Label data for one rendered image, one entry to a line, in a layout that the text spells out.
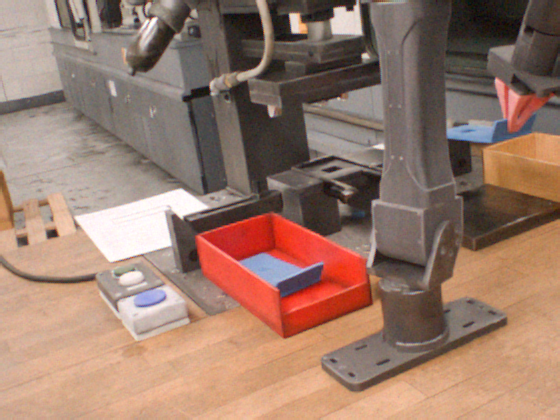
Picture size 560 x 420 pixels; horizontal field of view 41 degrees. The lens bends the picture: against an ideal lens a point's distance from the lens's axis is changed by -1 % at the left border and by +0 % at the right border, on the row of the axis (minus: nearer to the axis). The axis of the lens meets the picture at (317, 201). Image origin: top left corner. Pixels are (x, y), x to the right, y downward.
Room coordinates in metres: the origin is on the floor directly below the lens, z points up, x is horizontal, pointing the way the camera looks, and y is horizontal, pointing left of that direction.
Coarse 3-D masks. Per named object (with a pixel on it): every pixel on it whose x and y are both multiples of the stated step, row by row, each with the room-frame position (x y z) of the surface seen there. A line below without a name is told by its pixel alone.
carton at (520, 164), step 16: (496, 144) 1.17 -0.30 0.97; (512, 144) 1.18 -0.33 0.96; (528, 144) 1.20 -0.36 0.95; (544, 144) 1.19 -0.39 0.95; (496, 160) 1.13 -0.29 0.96; (512, 160) 1.09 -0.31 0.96; (528, 160) 1.06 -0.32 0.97; (544, 160) 1.19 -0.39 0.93; (496, 176) 1.13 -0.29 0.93; (512, 176) 1.10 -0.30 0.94; (528, 176) 1.07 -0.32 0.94; (544, 176) 1.04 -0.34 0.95; (528, 192) 1.07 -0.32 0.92; (544, 192) 1.04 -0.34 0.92
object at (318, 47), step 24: (312, 24) 1.10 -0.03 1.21; (264, 48) 1.20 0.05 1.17; (288, 48) 1.13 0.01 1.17; (312, 48) 1.06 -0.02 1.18; (336, 48) 1.06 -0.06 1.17; (360, 48) 1.08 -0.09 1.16; (288, 72) 1.11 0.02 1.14; (312, 72) 1.08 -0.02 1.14; (336, 72) 1.07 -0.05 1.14; (360, 72) 1.09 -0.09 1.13; (264, 96) 1.07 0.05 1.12; (288, 96) 1.03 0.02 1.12; (312, 96) 1.05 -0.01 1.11; (336, 96) 1.11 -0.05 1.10
